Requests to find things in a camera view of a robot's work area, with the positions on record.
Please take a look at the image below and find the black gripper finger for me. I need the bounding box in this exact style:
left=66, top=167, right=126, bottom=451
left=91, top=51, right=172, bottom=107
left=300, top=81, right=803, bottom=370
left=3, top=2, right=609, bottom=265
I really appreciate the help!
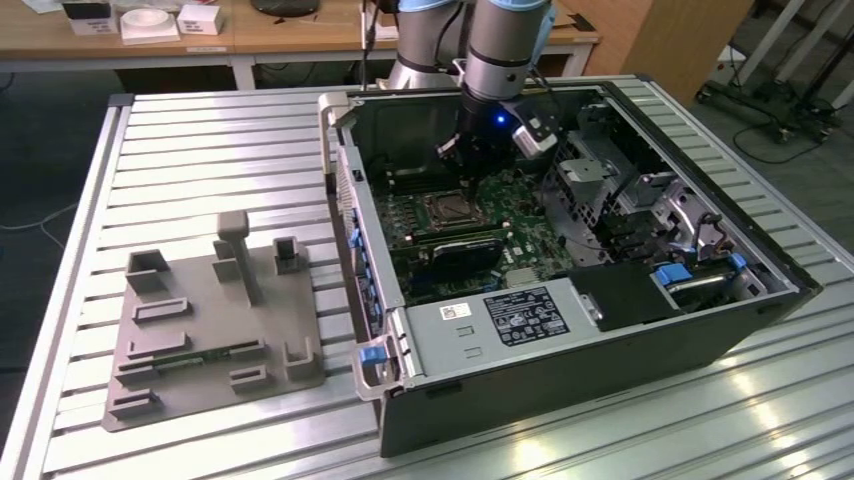
left=471, top=137, right=518, bottom=195
left=433, top=131, right=478, bottom=200

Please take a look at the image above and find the silver square CPU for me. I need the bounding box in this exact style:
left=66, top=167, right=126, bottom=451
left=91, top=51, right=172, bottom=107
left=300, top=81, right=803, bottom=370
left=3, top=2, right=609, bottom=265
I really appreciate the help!
left=439, top=198, right=474, bottom=222

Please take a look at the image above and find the metal socket cover frame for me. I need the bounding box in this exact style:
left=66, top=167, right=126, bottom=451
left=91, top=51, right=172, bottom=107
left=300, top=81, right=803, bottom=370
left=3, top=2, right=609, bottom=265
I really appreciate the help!
left=427, top=191, right=485, bottom=230

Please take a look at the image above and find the CPU socket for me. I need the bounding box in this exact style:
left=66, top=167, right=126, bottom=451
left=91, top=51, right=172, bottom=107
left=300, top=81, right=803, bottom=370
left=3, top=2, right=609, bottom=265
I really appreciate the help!
left=422, top=188, right=489, bottom=234

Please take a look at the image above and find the silver metal drive cage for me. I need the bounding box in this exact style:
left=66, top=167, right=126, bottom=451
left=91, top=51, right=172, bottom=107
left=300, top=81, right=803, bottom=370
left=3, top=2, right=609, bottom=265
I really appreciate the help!
left=541, top=102, right=695, bottom=266

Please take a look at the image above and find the green motherboard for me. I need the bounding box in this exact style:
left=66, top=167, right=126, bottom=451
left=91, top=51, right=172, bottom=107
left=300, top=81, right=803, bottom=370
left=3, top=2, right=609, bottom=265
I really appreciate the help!
left=371, top=164, right=575, bottom=307

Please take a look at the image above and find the black graphics card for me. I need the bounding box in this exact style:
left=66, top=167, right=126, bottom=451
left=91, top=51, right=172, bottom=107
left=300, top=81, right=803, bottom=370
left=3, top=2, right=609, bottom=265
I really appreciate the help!
left=425, top=235, right=507, bottom=285

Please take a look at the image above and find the brown cardboard box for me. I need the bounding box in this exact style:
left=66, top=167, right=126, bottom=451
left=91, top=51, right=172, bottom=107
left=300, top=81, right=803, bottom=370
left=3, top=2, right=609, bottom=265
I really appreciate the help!
left=557, top=9, right=603, bottom=46

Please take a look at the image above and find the small white box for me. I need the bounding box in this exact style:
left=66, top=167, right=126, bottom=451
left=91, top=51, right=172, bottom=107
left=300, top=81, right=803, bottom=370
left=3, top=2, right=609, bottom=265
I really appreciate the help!
left=370, top=9, right=403, bottom=41

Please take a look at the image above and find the brown wooden panel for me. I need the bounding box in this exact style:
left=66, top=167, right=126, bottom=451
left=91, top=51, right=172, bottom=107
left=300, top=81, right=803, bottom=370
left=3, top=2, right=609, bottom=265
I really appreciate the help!
left=581, top=0, right=759, bottom=107

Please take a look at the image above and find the black plastic shroud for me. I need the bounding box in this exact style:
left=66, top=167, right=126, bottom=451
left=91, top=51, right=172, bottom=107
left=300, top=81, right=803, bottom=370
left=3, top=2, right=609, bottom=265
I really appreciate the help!
left=571, top=261, right=683, bottom=334

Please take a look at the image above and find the blue drive latch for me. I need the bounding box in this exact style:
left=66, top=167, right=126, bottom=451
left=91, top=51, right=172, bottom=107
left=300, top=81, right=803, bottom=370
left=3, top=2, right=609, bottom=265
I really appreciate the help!
left=651, top=263, right=694, bottom=289

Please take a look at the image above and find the black round object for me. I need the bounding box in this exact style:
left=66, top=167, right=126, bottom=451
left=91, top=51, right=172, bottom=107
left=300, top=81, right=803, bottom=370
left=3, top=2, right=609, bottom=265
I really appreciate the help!
left=250, top=0, right=323, bottom=16

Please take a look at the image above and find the grey power supply unit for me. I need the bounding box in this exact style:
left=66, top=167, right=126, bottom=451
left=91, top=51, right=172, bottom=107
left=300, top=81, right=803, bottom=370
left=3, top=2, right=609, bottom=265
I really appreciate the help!
left=390, top=274, right=606, bottom=391

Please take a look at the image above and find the wheeled equipment stand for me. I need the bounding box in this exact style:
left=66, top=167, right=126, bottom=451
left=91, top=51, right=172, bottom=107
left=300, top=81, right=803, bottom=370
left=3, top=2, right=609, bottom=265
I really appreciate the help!
left=693, top=0, right=854, bottom=149

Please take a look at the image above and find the plain white box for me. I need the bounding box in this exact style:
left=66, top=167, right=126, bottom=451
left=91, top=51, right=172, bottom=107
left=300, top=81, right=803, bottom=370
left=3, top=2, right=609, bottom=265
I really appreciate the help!
left=175, top=3, right=227, bottom=37

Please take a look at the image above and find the grey parts rack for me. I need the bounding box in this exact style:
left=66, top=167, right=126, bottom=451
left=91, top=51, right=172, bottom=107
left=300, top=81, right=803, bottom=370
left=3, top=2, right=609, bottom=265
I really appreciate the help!
left=99, top=209, right=330, bottom=434

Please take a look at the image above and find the black open PC case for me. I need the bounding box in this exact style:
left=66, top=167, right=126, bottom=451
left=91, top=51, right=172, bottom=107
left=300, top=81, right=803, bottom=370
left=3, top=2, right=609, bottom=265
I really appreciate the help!
left=314, top=79, right=828, bottom=460

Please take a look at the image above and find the white block round recess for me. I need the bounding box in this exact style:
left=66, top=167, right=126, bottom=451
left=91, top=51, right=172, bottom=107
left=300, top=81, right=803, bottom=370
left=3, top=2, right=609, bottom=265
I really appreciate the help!
left=118, top=8, right=183, bottom=47

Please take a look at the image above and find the green RAM stick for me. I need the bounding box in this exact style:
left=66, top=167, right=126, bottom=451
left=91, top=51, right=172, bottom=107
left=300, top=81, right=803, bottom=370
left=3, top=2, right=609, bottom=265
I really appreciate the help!
left=151, top=348, right=235, bottom=374

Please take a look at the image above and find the white box black label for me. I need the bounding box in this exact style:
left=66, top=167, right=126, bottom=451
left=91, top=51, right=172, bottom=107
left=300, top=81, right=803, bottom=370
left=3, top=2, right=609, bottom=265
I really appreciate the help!
left=63, top=0, right=116, bottom=37

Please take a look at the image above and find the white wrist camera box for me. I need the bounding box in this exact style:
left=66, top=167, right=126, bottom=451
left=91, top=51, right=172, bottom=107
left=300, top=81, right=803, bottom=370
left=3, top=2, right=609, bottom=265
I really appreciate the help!
left=511, top=117, right=559, bottom=160

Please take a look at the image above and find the wooden desk white frame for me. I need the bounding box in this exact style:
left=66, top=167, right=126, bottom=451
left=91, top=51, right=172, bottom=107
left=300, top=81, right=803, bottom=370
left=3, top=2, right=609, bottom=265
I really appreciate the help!
left=232, top=0, right=606, bottom=91
left=0, top=0, right=259, bottom=91

